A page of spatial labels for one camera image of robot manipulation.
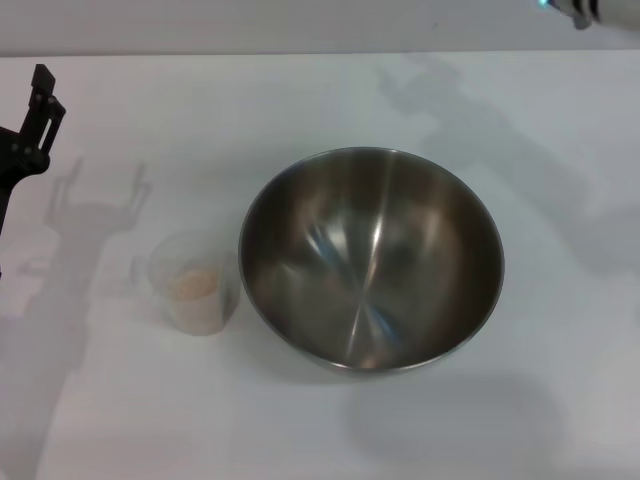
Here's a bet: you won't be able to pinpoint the white rice grains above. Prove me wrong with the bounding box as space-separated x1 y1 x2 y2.
168 267 222 334

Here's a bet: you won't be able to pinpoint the clear plastic measuring cup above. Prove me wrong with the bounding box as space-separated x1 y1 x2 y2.
130 234 242 338

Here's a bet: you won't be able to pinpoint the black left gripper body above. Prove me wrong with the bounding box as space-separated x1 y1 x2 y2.
0 124 52 237

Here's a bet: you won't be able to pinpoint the stainless steel mixing bowl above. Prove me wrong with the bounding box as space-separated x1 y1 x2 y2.
237 145 506 384

